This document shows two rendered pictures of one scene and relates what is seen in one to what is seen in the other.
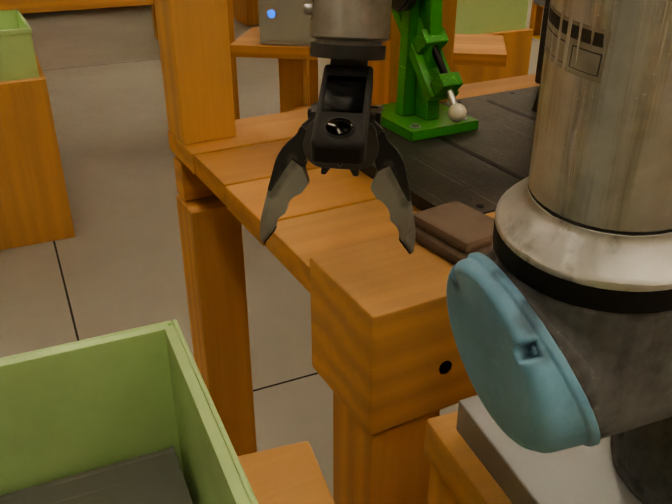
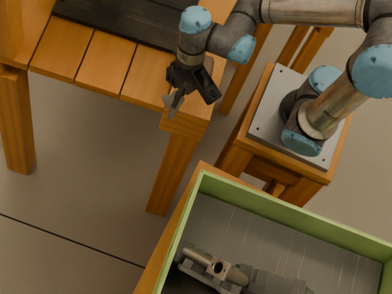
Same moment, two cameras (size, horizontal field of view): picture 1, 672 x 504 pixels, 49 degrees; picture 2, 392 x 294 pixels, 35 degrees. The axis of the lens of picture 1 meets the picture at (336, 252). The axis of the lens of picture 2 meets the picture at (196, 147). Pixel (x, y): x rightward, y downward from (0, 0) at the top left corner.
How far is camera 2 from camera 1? 149 cm
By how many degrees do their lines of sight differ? 56
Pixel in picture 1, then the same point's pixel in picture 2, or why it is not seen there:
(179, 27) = (10, 18)
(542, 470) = (277, 139)
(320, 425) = not seen: hidden behind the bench
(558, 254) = (321, 136)
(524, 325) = (316, 147)
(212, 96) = (18, 31)
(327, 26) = (195, 63)
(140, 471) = (199, 203)
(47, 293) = not seen: outside the picture
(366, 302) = (202, 116)
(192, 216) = (16, 81)
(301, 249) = (149, 100)
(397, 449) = not seen: hidden behind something
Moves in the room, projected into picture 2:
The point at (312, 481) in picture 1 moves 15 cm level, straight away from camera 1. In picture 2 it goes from (214, 170) to (177, 139)
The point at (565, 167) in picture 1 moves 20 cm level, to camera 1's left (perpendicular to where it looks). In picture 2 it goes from (324, 127) to (277, 176)
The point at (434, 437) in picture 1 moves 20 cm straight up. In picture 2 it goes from (241, 142) to (259, 110)
